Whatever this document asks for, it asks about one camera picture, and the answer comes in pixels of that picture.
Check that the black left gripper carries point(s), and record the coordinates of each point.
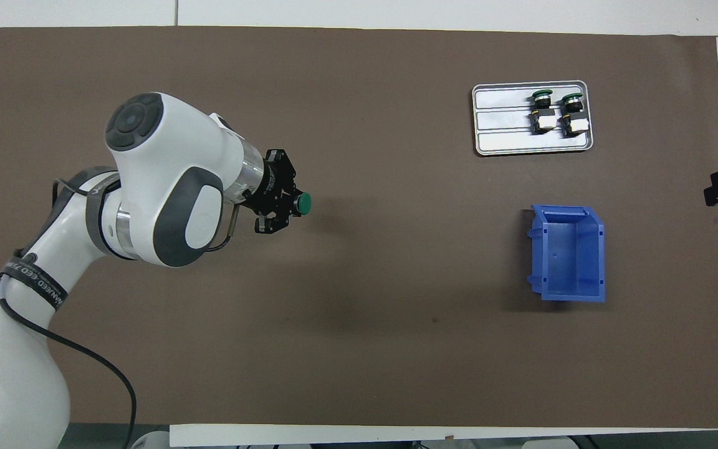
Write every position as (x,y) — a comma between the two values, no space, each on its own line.
(270,190)

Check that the silver metal tray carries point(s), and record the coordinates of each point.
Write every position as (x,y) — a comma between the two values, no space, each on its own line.
(502,140)

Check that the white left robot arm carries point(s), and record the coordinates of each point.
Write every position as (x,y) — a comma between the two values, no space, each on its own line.
(166,156)

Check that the brown table mat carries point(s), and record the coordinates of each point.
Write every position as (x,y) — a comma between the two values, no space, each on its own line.
(396,280)

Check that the blue plastic storage bin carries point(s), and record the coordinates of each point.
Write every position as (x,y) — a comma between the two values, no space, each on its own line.
(574,262)

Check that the green mushroom push button switch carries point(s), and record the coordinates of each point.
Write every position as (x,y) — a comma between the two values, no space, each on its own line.
(304,202)
(543,118)
(574,121)

